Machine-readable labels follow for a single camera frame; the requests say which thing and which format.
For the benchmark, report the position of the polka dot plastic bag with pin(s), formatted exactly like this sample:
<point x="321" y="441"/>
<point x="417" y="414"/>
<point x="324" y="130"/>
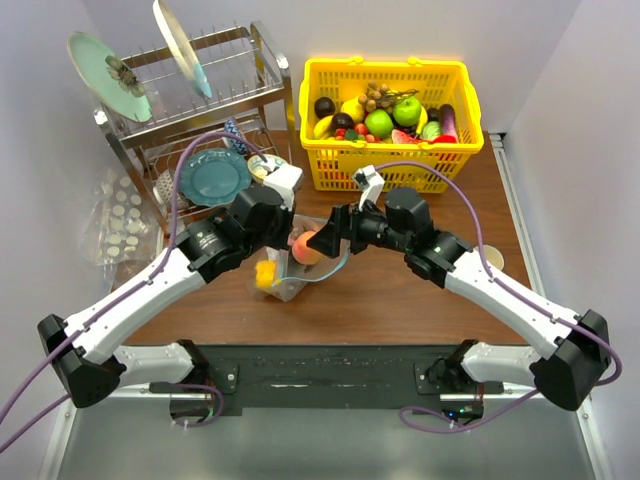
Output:
<point x="122" y="235"/>

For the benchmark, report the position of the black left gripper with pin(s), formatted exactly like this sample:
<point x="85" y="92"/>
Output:
<point x="281" y="242"/>

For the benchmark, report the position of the brown grape bunch toy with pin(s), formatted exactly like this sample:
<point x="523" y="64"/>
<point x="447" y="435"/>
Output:
<point x="377" y="96"/>

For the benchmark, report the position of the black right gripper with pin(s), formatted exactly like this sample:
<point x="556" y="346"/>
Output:
<point x="345" y="222"/>

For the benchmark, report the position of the cream ceramic mug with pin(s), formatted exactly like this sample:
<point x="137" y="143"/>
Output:
<point x="494" y="257"/>

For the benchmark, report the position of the blue zigzag bowl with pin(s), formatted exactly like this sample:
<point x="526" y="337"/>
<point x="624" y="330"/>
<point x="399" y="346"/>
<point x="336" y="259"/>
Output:
<point x="237" y="143"/>

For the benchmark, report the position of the clear zip bag blue seal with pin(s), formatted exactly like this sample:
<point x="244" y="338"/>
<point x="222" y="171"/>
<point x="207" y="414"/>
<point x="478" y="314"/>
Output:
<point x="294" y="276"/>

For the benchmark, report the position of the grey patterned bowl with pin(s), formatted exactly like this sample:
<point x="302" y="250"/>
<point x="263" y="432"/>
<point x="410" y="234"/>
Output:
<point x="163" y="190"/>

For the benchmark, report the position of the red pepper toy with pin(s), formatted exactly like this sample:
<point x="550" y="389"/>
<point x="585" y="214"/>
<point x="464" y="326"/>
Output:
<point x="445" y="139"/>

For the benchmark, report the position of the yellow blue patterned bowl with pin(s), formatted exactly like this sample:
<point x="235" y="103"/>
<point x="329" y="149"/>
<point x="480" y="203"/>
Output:
<point x="260" y="169"/>

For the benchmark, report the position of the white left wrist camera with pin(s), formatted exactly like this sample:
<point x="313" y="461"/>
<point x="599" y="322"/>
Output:
<point x="285" y="181"/>

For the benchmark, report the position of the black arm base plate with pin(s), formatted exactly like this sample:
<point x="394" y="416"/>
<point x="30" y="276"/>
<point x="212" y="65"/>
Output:
<point x="345" y="377"/>

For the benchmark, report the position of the teal scalloped plate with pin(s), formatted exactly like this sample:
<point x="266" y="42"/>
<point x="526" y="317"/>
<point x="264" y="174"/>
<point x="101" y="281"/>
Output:
<point x="213" y="177"/>

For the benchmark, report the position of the yellow pear toy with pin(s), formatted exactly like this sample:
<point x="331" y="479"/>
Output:
<point x="354" y="109"/>

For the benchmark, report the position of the mint green flower plate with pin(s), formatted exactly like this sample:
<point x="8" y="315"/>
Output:
<point x="109" y="77"/>

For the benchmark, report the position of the yellow plastic basket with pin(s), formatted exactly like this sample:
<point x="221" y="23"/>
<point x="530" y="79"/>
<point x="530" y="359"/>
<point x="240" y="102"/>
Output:
<point x="436" y="82"/>

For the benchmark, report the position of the dark avocado toy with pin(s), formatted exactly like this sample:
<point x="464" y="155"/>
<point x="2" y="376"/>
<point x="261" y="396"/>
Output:
<point x="342" y="121"/>
<point x="324" y="107"/>

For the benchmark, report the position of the yellow bell pepper toy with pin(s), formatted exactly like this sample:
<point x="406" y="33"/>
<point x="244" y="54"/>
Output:
<point x="267" y="274"/>

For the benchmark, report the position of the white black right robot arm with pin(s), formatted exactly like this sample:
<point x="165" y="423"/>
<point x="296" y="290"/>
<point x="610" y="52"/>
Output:
<point x="565" y="356"/>

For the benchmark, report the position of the purple eggplant toy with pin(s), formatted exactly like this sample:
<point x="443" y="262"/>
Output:
<point x="448" y="122"/>

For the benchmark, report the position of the watermelon slice toy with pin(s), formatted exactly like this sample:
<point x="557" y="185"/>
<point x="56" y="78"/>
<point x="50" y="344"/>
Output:
<point x="400" y="137"/>

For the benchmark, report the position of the beige blue-edged plate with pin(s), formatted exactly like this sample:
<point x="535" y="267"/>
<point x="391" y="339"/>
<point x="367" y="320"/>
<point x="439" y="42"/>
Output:
<point x="181" y="49"/>

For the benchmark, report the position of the green apple toy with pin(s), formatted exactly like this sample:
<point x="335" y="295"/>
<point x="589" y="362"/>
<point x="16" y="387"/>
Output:
<point x="407" y="112"/>
<point x="379" y="124"/>

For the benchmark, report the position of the yellow banana toy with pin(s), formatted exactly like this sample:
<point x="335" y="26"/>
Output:
<point x="323" y="128"/>

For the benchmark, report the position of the red yellow apple toy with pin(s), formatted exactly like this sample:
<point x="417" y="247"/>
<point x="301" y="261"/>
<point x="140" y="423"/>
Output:
<point x="304" y="254"/>

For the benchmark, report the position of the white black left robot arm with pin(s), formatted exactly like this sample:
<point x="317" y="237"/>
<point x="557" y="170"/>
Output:
<point x="86" y="349"/>

